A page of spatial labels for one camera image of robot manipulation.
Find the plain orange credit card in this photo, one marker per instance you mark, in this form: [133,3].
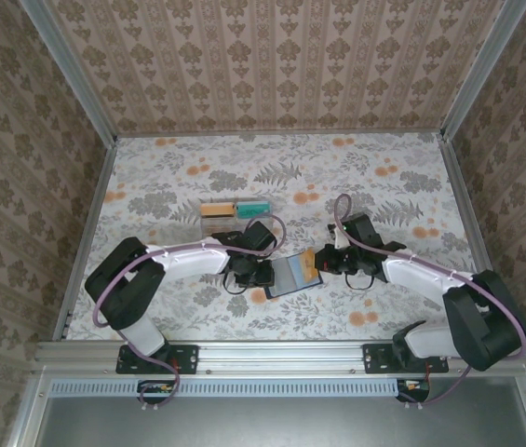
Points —
[308,265]

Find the navy blue card holder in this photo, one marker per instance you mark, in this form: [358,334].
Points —
[286,279]

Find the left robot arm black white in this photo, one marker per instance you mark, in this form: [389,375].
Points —
[188,263]

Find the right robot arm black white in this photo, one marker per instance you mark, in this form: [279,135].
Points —
[421,279]

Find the teal card with dark print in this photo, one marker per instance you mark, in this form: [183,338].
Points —
[253,210]

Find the clear acrylic card organizer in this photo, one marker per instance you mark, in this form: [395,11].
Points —
[216,226]

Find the orange card with brown stripe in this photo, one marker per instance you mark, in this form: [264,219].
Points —
[218,209]

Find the grey metal sheet panel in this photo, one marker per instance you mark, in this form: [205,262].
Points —
[290,423]

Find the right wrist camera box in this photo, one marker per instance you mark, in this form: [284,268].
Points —
[339,237]

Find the aluminium front frame rail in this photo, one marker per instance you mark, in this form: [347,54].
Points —
[281,356]

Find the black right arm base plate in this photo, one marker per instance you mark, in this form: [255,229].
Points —
[374,358]

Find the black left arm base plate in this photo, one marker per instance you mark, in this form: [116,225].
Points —
[188,358]

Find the aluminium back rail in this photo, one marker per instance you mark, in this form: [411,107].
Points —
[281,134]

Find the aluminium side rail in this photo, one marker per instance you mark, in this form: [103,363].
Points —
[462,195]
[99,195]

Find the aluminium corner post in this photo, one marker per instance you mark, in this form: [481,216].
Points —
[482,70]
[71,70]

